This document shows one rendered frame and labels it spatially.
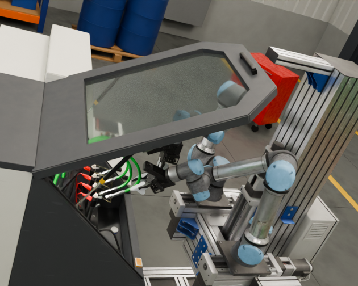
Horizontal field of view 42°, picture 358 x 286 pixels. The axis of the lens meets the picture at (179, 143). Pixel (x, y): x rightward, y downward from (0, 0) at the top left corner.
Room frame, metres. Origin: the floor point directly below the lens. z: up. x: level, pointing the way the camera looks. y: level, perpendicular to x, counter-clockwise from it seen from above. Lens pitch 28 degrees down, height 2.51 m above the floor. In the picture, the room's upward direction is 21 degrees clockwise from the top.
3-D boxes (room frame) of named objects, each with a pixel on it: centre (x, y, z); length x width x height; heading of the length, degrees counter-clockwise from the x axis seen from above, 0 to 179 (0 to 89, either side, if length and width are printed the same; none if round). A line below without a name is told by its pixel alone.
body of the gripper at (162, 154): (2.02, 0.02, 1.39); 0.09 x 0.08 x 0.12; 111
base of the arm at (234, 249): (1.91, -0.52, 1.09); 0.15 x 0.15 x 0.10
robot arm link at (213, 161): (2.34, -0.27, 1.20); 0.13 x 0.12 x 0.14; 64
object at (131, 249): (1.88, 0.05, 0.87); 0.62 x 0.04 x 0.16; 22
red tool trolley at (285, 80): (6.16, -0.75, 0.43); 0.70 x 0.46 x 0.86; 54
